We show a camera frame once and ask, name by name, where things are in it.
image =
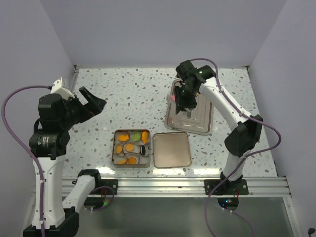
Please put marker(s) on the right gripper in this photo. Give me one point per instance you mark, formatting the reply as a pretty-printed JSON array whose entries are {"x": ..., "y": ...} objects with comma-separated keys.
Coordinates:
[{"x": 181, "y": 103}]

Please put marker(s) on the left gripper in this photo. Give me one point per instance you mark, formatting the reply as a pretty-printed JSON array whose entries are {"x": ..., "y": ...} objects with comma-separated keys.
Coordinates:
[{"x": 96, "y": 104}]

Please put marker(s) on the metal tongs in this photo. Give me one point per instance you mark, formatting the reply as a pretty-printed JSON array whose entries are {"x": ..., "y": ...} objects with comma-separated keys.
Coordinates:
[{"x": 181, "y": 103}]

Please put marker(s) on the orange animal cookie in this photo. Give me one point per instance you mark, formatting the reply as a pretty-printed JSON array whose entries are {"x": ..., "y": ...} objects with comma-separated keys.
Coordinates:
[{"x": 124, "y": 138}]

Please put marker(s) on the gold tin lid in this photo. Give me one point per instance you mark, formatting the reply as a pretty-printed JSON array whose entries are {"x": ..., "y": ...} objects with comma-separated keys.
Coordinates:
[{"x": 171, "y": 150}]

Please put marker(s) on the orange flower cookie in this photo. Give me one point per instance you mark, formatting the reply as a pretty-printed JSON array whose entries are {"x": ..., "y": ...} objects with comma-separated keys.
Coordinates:
[{"x": 119, "y": 149}]

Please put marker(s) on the orange fish cookie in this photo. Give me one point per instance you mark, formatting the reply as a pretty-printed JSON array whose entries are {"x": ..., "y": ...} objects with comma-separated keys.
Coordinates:
[{"x": 145, "y": 137}]

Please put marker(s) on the green round cookie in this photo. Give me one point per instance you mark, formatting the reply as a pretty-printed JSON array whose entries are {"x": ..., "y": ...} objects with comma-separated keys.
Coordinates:
[{"x": 136, "y": 137}]

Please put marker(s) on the orange swirl cookie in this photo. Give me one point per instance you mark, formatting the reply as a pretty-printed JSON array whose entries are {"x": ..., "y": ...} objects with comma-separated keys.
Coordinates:
[{"x": 129, "y": 147}]

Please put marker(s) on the black sandwich cookie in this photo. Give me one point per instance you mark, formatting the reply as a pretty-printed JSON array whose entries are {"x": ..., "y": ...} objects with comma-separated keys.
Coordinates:
[{"x": 143, "y": 150}]

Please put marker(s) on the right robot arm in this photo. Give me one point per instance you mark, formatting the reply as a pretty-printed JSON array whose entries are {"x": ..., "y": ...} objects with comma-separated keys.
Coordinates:
[{"x": 245, "y": 128}]

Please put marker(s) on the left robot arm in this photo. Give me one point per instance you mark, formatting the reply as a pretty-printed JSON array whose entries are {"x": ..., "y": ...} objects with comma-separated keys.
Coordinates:
[{"x": 59, "y": 111}]

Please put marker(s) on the silver metal tray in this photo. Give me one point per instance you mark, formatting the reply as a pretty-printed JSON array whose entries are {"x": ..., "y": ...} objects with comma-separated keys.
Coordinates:
[{"x": 197, "y": 121}]

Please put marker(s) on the gold cookie tin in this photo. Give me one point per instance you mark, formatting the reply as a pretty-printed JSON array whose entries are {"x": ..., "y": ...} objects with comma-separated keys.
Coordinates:
[{"x": 144, "y": 161}]

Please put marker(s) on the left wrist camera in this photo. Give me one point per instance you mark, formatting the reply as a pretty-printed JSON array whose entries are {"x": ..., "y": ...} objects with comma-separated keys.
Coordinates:
[{"x": 59, "y": 87}]

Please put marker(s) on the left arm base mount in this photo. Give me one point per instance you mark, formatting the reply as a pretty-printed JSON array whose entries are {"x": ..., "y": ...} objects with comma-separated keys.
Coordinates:
[{"x": 109, "y": 187}]

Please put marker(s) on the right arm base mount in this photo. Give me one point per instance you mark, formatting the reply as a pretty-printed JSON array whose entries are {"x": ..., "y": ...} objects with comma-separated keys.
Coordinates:
[{"x": 228, "y": 188}]

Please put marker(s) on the aluminium front rail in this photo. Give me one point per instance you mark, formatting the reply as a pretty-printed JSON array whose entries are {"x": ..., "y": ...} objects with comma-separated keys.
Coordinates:
[{"x": 265, "y": 187}]

